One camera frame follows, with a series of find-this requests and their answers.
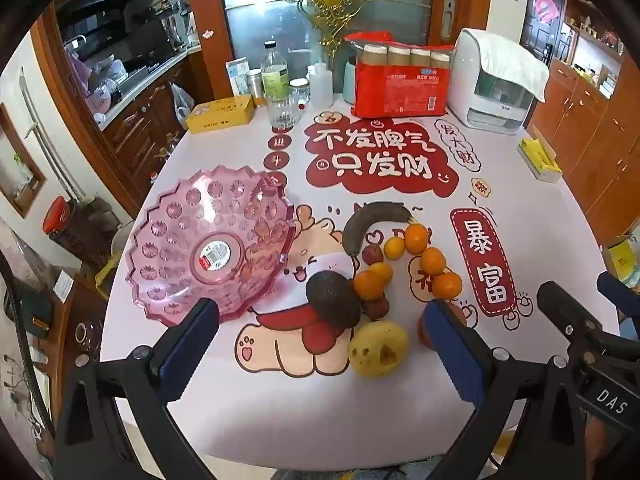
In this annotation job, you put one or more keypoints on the teal canister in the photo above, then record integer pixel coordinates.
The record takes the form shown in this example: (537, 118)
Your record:
(349, 80)

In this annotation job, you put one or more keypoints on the white squeeze bottle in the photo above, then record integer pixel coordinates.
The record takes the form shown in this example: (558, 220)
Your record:
(320, 85)

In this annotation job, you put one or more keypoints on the printed pink tablecloth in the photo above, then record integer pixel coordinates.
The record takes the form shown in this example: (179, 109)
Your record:
(225, 160)

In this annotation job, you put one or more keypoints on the blue white carton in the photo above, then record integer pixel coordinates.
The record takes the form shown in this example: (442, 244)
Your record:
(237, 77)

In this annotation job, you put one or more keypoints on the framed wall picture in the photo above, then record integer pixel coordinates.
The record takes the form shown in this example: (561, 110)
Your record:
(20, 170)

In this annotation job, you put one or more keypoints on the wooden sideboard cabinet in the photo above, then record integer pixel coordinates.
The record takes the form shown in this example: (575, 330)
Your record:
(590, 125)

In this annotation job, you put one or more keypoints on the dark glass teapot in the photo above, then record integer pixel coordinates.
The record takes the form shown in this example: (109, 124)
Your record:
(85, 335)

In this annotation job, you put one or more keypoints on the frosted glass door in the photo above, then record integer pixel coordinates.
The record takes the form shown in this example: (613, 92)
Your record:
(250, 20)

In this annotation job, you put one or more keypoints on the pink plastic bowl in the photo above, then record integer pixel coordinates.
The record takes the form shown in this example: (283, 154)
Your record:
(175, 240)

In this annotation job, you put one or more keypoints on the silver tin can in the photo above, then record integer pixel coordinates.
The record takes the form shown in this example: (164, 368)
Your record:
(256, 87)

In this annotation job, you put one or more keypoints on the wooden kitchen cabinet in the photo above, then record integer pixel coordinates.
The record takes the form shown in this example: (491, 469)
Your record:
(140, 135)

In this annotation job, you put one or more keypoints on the red apple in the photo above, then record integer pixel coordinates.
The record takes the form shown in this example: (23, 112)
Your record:
(425, 335)

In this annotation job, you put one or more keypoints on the glass bottle green label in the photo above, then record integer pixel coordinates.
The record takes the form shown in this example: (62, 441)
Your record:
(276, 80)

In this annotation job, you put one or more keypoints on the white towel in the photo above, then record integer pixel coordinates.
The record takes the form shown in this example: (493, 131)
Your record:
(510, 60)

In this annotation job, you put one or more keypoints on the dark avocado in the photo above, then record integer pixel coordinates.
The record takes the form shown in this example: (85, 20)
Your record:
(332, 297)

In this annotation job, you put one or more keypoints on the pink door decoration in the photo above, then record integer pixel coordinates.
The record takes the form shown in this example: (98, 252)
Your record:
(546, 7)

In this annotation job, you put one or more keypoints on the yellow speckled pear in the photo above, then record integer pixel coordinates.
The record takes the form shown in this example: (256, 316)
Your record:
(372, 345)

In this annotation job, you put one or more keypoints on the glass blender jug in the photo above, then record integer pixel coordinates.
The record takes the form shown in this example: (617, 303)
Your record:
(171, 30)

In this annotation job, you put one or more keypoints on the red lid jar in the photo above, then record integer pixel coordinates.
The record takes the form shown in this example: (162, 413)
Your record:
(75, 235)

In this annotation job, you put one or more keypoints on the low wooden stand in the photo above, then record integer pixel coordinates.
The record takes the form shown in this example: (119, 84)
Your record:
(62, 325)

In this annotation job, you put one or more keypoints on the small dark red plum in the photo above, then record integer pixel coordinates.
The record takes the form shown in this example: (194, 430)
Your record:
(371, 254)
(377, 306)

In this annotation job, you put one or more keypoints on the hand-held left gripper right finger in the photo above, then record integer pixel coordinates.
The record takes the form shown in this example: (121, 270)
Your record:
(457, 355)

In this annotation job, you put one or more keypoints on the small yellow citrus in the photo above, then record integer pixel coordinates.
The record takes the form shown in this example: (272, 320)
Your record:
(393, 247)
(383, 270)

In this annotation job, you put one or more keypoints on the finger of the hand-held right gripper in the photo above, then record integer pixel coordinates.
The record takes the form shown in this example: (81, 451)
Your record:
(560, 302)
(617, 287)

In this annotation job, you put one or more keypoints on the yellow white small box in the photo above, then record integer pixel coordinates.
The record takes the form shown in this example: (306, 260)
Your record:
(537, 157)

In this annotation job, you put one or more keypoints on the dark overripe banana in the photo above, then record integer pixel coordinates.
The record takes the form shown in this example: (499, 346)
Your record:
(357, 225)

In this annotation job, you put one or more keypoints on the white paper tag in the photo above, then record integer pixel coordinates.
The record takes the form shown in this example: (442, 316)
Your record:
(63, 285)

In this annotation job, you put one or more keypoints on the clear drinking glass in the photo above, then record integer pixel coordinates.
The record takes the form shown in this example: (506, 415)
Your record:
(283, 112)

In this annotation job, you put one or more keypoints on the orange tangerine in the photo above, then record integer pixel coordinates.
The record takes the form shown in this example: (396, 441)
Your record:
(367, 285)
(447, 284)
(433, 261)
(416, 237)

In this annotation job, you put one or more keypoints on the red pack of paper cups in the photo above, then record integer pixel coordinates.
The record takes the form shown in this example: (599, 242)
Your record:
(400, 92)

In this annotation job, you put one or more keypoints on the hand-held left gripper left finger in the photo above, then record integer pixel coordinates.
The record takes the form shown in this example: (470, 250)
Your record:
(190, 345)

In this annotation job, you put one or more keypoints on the yellow tin box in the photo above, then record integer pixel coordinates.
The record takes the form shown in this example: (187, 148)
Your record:
(220, 115)

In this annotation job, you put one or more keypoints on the hanging plastic bag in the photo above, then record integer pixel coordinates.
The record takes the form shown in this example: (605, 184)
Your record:
(182, 105)

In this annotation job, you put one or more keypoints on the white countertop appliance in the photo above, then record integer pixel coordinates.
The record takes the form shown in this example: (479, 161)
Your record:
(465, 85)

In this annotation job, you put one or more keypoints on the yellow long utensil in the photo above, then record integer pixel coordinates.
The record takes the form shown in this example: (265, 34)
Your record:
(107, 272)

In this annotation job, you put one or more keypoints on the open cardboard box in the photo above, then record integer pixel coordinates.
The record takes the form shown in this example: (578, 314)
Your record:
(622, 255)

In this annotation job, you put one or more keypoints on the grey wall pipe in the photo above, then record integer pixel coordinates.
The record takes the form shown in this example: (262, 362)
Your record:
(50, 135)

